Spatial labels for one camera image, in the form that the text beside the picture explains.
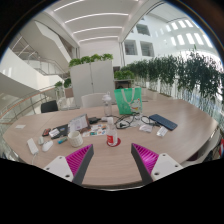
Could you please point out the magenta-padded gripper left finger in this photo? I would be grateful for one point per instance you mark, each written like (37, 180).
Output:
(57, 166)

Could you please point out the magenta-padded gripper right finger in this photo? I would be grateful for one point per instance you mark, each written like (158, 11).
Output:
(164, 164)

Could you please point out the clear red-labelled water bottle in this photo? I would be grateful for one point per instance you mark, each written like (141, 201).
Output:
(112, 135)

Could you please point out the white computer mouse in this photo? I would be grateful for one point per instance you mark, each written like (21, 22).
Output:
(47, 145)

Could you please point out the blue marker pen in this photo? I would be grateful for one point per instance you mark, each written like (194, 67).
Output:
(62, 140)

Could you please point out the small white round case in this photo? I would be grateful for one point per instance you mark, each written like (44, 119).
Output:
(40, 140)

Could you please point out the white plastic packet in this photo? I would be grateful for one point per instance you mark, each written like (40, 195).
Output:
(162, 131)

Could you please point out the white grid-patterned mug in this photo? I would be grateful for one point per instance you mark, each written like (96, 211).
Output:
(75, 139)

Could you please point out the black wallet with white card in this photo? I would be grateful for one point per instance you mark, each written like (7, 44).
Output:
(59, 131)

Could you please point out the small red and black case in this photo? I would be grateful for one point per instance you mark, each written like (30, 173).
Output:
(46, 132)

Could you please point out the white tissue packet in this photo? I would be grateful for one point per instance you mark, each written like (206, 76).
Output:
(146, 128)

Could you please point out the dark blue keyboard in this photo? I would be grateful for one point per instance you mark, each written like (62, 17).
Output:
(163, 122)

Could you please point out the flat round red coaster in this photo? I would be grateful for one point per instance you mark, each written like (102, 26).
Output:
(118, 142)

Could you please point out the colourful sticker sheet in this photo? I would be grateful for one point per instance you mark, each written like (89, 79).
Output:
(96, 130)

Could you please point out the white paper slip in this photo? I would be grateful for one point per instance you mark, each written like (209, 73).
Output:
(20, 126)

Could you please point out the flat black power bank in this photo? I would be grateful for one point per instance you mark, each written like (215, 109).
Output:
(94, 120)

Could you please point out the black chair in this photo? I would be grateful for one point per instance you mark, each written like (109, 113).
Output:
(49, 106)

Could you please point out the green tote bag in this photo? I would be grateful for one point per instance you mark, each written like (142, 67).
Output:
(128, 101)

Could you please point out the clear white-lidded shaker bottle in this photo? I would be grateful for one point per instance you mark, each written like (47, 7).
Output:
(107, 106)

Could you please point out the brown planter with green plants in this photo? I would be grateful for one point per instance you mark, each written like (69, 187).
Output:
(124, 76)
(68, 88)

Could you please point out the white cabinet topped with plants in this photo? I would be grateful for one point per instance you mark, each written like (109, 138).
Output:
(91, 81)

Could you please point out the row of green plants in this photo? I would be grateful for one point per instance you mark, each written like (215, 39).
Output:
(186, 73)

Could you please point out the ceiling light strips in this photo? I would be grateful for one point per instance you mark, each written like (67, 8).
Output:
(96, 18)

